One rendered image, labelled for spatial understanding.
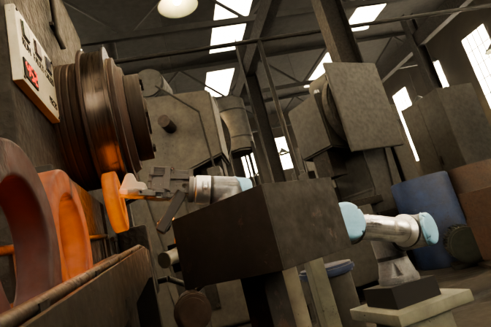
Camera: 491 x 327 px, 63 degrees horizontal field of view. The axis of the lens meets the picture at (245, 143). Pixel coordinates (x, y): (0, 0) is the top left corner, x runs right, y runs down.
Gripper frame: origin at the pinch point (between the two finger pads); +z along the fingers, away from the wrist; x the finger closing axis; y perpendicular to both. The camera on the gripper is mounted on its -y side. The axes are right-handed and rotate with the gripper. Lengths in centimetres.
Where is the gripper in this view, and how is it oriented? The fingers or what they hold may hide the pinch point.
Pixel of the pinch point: (114, 194)
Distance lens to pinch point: 109.4
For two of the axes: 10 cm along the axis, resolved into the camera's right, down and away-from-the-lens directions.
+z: -9.9, -0.5, -1.4
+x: 1.5, -2.7, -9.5
